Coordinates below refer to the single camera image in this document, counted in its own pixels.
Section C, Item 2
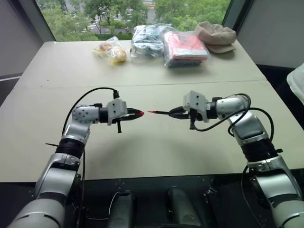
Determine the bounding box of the black marker with red tip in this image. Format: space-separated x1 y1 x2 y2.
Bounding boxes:
147 110 171 116

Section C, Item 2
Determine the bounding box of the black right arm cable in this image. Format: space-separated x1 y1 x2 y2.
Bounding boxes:
189 93 277 152

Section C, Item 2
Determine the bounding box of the plastic bag of bread toys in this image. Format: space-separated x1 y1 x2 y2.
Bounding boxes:
92 35 130 65

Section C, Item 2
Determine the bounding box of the thin white wire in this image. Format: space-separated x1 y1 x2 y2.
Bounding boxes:
85 190 122 221

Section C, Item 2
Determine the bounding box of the plastic bag of blue-white items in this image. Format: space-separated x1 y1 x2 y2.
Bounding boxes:
129 23 172 60

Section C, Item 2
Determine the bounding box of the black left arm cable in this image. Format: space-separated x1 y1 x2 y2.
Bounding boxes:
62 87 120 143

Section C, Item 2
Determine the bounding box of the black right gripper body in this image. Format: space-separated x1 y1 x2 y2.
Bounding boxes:
182 106 198 130

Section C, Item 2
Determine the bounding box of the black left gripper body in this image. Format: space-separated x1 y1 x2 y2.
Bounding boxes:
111 108 131 134

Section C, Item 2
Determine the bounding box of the dark rounded shape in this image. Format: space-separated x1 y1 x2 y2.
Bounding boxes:
165 187 203 228
108 190 138 228

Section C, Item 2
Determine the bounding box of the beige flat cap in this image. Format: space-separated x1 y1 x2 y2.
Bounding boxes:
194 20 238 54

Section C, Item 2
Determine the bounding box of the window with green trees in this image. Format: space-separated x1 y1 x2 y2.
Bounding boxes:
35 0 232 42

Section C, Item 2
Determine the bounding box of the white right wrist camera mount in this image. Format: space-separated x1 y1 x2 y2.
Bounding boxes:
182 90 211 123

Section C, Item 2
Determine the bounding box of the white cloth bundle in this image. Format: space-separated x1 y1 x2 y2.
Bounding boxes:
286 61 304 105

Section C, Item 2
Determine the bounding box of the plastic bag with red-black item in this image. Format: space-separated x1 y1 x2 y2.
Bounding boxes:
162 30 212 69

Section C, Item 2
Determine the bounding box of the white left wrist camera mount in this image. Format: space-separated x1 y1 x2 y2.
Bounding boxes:
106 98 128 126

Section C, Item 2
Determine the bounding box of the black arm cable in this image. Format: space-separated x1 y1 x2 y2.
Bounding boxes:
62 87 120 143
189 93 277 152

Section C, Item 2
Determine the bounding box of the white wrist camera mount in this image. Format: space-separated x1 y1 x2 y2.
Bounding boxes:
106 98 128 126
182 90 211 123

